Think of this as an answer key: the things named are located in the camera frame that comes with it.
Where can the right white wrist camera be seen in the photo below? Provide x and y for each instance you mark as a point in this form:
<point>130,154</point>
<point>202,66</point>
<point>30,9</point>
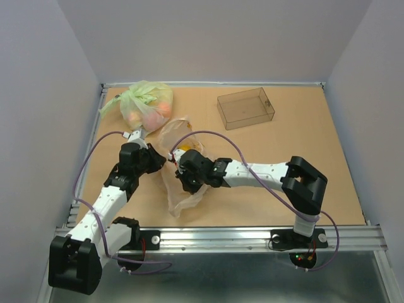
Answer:
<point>175,156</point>

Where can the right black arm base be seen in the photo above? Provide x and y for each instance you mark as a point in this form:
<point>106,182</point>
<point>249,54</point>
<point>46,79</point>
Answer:
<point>305,257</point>

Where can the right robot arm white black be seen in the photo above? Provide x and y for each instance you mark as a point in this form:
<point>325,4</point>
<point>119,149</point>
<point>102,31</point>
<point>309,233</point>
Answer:
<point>303,184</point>

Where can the clear plastic box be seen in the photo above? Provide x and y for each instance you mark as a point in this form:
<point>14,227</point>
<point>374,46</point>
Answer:
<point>246,108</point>

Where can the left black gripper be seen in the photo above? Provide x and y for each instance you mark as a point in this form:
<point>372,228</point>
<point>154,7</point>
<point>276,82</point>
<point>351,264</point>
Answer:
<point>157,160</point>

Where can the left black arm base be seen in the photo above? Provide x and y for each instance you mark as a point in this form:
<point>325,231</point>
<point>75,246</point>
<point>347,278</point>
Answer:
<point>149,240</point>

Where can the aluminium front rail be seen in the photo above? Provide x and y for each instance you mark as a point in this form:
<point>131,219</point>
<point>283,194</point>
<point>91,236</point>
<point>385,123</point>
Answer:
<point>255,239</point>

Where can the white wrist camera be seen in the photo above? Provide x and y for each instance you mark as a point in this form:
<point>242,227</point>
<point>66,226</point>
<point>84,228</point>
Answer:
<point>175,156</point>
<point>137,136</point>

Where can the green plastic bag with fruit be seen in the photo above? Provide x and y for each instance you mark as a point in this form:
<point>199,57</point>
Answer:
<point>145,104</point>

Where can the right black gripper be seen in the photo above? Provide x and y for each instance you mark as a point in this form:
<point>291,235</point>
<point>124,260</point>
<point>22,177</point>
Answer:
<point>181,174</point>

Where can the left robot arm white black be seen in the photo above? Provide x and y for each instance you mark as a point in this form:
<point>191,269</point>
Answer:
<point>76,260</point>

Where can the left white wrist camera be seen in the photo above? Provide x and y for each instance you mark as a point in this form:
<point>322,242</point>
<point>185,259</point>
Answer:
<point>137,136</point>

